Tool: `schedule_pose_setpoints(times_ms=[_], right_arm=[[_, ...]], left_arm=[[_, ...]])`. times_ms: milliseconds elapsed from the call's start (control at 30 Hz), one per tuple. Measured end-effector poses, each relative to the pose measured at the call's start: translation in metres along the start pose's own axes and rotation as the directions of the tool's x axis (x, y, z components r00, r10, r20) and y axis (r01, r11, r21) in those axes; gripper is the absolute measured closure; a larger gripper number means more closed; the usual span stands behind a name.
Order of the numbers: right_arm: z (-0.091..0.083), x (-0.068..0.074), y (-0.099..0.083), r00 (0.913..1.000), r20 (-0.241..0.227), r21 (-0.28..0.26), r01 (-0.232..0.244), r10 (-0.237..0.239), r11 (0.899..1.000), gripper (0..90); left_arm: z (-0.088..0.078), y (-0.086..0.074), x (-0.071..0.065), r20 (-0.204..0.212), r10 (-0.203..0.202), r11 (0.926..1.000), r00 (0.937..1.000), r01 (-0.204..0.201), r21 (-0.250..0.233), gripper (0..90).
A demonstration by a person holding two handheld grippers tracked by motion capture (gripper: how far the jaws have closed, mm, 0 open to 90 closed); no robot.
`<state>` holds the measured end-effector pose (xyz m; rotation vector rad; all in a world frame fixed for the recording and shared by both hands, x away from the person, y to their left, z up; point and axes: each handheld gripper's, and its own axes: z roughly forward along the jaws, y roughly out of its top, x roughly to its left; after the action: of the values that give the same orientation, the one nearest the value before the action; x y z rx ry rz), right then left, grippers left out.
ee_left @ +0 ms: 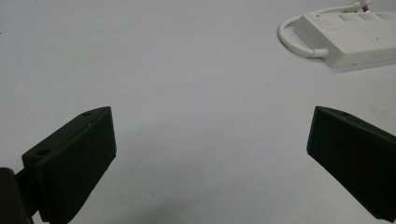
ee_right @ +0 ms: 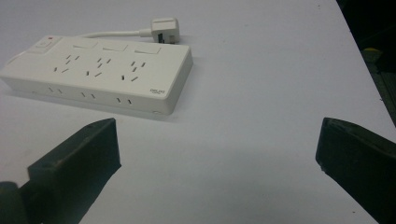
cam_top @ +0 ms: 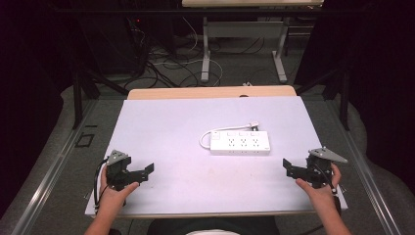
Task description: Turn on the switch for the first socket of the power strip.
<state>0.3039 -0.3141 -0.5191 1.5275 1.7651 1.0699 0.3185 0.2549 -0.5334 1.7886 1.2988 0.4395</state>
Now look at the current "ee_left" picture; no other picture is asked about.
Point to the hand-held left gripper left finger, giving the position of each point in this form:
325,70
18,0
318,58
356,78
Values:
74,161

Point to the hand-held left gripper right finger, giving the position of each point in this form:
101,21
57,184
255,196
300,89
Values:
358,161

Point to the white power strip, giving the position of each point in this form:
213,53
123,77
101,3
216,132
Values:
351,37

